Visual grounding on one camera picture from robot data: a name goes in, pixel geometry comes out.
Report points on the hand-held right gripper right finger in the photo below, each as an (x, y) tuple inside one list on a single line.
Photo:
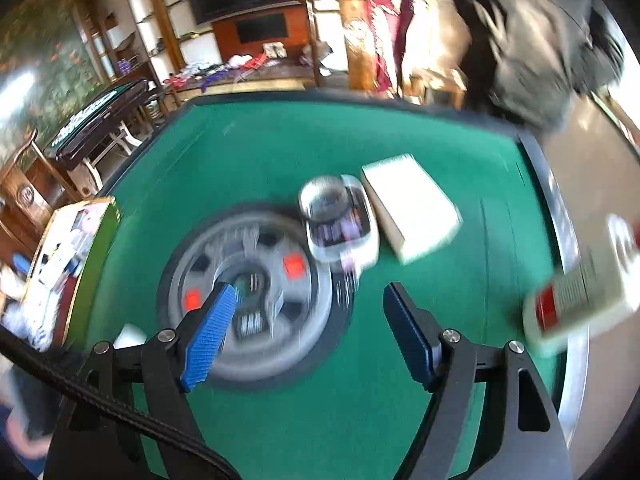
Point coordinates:
[(407, 335)]

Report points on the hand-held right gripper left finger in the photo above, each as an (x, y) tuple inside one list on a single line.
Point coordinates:
[(210, 335)]

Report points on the round grey table control panel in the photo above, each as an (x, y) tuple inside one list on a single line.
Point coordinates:
[(270, 310)]

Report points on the white flat box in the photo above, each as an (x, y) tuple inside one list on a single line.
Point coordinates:
[(410, 210)]

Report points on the clear case with purple print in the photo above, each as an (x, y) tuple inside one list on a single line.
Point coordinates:
[(340, 225)]

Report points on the large white bottle red label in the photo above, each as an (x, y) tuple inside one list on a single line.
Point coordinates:
[(585, 290)]

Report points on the carved wooden armchair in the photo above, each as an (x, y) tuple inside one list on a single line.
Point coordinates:
[(25, 185)]

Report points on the dark mahjong table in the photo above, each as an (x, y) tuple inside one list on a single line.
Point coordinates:
[(100, 115)]

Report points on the low wooden bench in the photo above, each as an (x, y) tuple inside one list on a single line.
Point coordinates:
[(235, 74)]

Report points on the red cloth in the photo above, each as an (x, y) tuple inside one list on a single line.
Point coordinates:
[(390, 35)]

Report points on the wooden chair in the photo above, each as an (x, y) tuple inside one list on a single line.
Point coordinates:
[(350, 35)]

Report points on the wooden television cabinet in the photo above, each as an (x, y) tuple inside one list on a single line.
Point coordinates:
[(260, 30)]

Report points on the green landscape wall painting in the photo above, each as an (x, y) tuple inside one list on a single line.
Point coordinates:
[(45, 60)]

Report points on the wooden wall shelf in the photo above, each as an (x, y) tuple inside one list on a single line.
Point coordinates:
[(125, 25)]

